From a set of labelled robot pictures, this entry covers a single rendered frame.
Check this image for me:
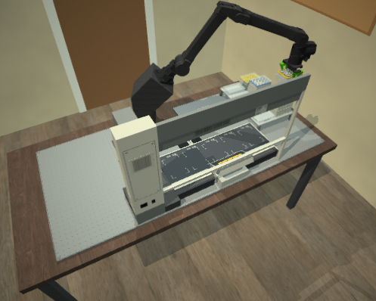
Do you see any yellow tip rack with grey top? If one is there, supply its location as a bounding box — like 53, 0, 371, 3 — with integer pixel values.
275, 69, 293, 82

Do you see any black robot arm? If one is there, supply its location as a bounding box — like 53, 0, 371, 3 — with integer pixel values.
154, 1, 317, 85

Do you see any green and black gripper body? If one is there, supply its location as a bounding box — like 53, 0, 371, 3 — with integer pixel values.
282, 54, 303, 73

